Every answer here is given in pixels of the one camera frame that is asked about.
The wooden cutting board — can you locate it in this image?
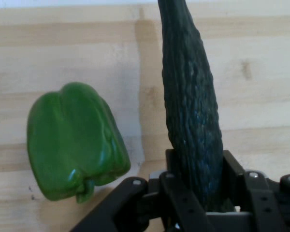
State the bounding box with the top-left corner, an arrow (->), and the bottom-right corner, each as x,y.
0,2 -> 290,232

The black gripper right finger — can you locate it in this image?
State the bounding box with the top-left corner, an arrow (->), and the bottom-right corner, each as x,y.
222,149 -> 290,232

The long dark green cucumber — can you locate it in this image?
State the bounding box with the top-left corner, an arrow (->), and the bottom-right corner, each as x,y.
157,0 -> 224,214

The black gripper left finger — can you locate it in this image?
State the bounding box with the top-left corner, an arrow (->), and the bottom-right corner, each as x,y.
71,148 -> 216,232

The green bell pepper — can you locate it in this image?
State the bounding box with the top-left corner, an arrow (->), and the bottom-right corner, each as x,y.
26,82 -> 132,204

